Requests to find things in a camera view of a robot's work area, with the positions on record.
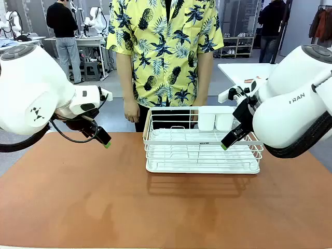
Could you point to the person in black clothes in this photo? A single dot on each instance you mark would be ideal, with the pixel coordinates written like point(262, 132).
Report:
point(272, 26)

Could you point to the person's right forearm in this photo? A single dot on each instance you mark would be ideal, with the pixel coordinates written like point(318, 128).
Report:
point(125, 77)

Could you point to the person in black sweater, jeans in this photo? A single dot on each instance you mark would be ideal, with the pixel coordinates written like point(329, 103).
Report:
point(64, 26)

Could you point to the person's right hand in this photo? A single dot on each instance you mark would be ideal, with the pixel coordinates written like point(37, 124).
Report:
point(131, 111)

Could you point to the person in yellow pineapple shirt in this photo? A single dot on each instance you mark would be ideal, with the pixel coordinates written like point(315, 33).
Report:
point(166, 52)

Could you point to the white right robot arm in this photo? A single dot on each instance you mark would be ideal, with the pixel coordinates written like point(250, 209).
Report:
point(290, 111)

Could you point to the white workbench table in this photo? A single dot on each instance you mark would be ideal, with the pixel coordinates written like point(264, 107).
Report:
point(90, 40)

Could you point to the black stand pole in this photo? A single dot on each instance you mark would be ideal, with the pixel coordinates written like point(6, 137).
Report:
point(278, 44)

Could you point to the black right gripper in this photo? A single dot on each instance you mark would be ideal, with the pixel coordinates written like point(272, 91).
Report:
point(245, 114)

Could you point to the white shoe rack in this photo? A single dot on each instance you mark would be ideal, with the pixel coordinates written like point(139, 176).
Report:
point(241, 45)

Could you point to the white double cutlery holder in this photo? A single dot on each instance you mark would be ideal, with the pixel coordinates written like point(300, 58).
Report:
point(207, 119)

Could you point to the hanging brown and grey clothes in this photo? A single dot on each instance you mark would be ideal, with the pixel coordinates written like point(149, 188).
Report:
point(323, 24)

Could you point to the large white table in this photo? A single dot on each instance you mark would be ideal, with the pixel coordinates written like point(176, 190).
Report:
point(246, 71)

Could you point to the person's left forearm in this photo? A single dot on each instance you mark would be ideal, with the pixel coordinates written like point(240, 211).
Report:
point(203, 77)

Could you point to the small red flat item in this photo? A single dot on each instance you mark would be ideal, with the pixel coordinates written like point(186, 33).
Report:
point(248, 80)

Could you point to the person's left hand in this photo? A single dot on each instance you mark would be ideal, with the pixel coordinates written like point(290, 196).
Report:
point(194, 120)

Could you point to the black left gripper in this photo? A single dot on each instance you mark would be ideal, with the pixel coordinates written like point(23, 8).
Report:
point(77, 124)

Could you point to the small white background robot arm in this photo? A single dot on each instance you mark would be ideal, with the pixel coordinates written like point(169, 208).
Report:
point(97, 19)

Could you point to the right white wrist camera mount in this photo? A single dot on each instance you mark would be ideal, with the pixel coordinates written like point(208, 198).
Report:
point(225, 94)

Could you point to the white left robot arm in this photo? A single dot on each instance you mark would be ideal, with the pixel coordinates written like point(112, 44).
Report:
point(31, 77)

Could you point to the grey step stool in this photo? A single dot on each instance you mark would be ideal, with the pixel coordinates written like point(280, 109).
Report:
point(91, 71)

